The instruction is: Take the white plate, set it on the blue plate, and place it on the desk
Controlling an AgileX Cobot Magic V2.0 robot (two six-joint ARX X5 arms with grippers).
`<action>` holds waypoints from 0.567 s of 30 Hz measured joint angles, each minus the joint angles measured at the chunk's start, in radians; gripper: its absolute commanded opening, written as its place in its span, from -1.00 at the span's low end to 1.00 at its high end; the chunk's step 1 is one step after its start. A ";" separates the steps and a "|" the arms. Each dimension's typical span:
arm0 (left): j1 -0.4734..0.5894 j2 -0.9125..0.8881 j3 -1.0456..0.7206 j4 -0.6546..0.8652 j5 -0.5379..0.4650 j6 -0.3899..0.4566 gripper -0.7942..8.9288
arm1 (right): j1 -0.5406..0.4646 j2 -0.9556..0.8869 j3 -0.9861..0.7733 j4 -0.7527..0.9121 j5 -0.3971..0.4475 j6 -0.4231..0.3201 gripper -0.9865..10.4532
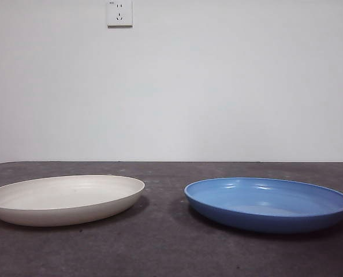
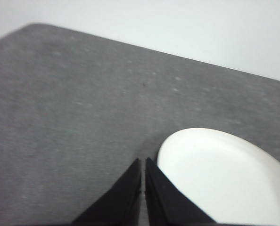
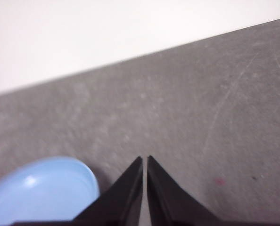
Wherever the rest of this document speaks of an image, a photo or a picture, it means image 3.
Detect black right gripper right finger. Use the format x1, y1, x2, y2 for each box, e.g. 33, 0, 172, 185
147, 155, 217, 226

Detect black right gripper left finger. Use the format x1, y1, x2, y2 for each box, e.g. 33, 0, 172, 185
74, 156, 143, 226

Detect blue plate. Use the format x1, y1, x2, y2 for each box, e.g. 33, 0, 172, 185
0, 157, 100, 226

